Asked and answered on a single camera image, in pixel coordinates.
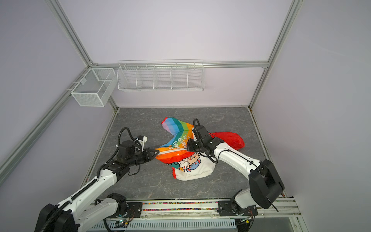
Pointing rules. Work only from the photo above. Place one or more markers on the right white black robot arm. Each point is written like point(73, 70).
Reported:
point(264, 182)

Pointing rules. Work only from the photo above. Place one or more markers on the white mesh box basket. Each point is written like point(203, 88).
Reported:
point(95, 88)

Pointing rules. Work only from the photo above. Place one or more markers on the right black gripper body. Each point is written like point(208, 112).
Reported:
point(194, 146)

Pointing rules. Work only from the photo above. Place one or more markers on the white wire shelf basket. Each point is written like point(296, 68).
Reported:
point(138, 75)

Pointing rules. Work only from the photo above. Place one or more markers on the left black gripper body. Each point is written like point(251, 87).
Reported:
point(143, 156)

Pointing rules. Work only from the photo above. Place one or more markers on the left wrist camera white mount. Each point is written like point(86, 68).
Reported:
point(140, 141)

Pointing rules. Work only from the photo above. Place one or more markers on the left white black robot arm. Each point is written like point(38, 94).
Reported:
point(74, 214)

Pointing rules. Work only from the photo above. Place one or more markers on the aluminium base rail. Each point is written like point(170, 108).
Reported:
point(175, 216)

